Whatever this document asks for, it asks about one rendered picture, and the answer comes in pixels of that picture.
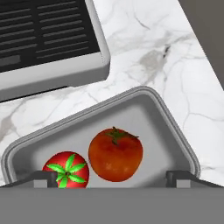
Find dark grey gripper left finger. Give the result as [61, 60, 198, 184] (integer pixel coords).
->
[2, 171, 59, 189]

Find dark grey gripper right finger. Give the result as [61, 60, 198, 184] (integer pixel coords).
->
[165, 170, 223, 189]

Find bright red tomato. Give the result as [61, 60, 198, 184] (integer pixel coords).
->
[42, 150, 90, 189]

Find grey tupperware container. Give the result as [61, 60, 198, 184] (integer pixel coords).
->
[1, 85, 201, 189]

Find dark orange-red tomato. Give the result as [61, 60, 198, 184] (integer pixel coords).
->
[87, 126, 144, 183]

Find grey appliance with black grille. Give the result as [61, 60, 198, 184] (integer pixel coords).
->
[0, 0, 111, 103]

